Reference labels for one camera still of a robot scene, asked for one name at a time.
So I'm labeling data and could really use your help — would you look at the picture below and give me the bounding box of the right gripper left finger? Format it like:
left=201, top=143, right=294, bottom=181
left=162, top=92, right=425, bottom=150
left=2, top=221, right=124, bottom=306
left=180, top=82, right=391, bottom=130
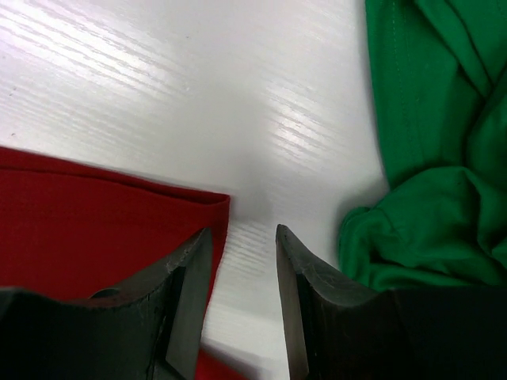
left=1, top=229, right=213, bottom=379

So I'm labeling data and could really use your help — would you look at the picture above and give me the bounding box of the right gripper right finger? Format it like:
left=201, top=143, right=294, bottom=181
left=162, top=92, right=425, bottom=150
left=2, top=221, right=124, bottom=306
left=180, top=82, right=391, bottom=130
left=276, top=225, right=506, bottom=379

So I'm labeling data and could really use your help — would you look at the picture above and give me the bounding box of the red t shirt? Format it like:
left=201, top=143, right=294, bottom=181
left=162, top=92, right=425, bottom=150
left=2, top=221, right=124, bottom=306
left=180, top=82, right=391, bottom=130
left=1, top=148, right=238, bottom=379

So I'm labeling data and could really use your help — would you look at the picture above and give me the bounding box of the green t shirt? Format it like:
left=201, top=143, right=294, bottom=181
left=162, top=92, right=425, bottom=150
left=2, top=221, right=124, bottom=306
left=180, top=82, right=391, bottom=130
left=338, top=1, right=506, bottom=291

